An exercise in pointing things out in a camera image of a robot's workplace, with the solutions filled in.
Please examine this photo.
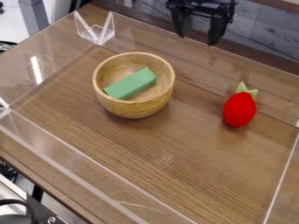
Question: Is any light wooden bowl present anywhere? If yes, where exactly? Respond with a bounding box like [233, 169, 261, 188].
[92, 52, 175, 119]

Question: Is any grey post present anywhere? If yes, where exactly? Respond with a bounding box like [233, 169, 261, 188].
[17, 0, 49, 36]

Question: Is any green rectangular block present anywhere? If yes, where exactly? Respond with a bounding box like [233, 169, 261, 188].
[103, 67, 157, 100]

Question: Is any black bracket with cable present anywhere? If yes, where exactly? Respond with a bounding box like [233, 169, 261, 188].
[0, 197, 69, 224]

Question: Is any clear acrylic tray enclosure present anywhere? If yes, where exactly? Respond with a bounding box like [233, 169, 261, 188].
[0, 16, 299, 224]

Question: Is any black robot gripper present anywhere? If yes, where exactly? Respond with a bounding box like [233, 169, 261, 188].
[165, 0, 239, 46]

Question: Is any red plush strawberry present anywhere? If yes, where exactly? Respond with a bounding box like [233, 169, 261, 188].
[221, 81, 259, 128]

